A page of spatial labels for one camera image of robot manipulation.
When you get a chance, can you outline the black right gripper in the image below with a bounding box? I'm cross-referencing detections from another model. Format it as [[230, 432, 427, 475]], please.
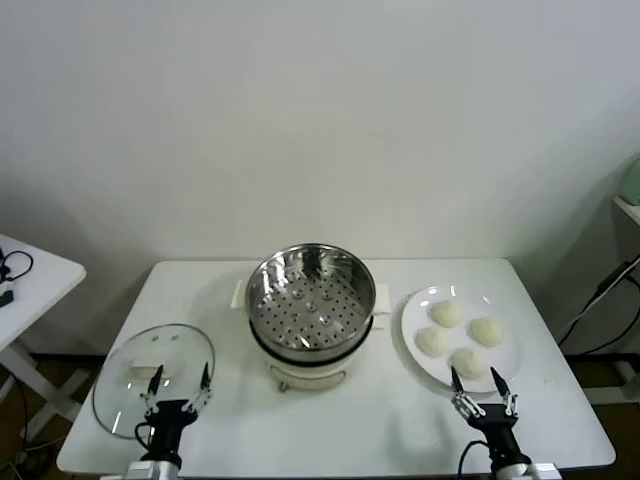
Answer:
[[450, 366, 532, 467]]

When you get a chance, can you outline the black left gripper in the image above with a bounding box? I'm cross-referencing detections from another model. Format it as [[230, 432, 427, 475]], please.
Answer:
[[139, 362, 215, 464]]

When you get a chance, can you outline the white steamed baozi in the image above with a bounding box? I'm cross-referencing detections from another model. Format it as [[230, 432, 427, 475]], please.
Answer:
[[415, 325, 454, 359], [430, 300, 465, 330], [449, 348, 487, 381], [469, 317, 506, 348]]

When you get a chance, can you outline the stainless steel steamer basket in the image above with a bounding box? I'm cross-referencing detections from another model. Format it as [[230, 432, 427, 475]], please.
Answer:
[[244, 243, 377, 352]]

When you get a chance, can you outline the white round plate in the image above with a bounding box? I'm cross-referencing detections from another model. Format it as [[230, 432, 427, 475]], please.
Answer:
[[399, 284, 524, 393]]

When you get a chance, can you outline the glass pot lid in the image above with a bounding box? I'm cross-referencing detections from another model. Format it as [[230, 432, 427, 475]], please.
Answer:
[[91, 323, 216, 441]]

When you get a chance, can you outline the cream electric cooker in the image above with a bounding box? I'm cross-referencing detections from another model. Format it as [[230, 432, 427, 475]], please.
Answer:
[[229, 278, 392, 395]]

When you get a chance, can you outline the white side table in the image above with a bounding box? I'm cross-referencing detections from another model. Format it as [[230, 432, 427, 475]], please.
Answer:
[[0, 233, 87, 442]]

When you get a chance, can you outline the white shelf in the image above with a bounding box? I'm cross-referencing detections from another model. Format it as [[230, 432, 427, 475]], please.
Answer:
[[612, 193, 640, 227]]

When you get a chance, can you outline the pale green appliance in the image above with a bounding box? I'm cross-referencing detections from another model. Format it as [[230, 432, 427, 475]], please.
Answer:
[[621, 154, 640, 206]]

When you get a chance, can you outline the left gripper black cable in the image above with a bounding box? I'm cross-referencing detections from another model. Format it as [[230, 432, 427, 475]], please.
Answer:
[[133, 420, 155, 451]]

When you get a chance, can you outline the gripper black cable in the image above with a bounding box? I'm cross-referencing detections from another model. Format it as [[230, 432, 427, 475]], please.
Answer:
[[459, 439, 494, 480], [133, 420, 155, 451]]

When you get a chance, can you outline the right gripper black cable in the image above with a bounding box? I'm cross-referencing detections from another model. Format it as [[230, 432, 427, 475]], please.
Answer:
[[459, 439, 494, 480]]

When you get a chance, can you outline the black looped cable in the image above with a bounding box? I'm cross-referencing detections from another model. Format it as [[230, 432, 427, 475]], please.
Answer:
[[0, 249, 34, 287]]

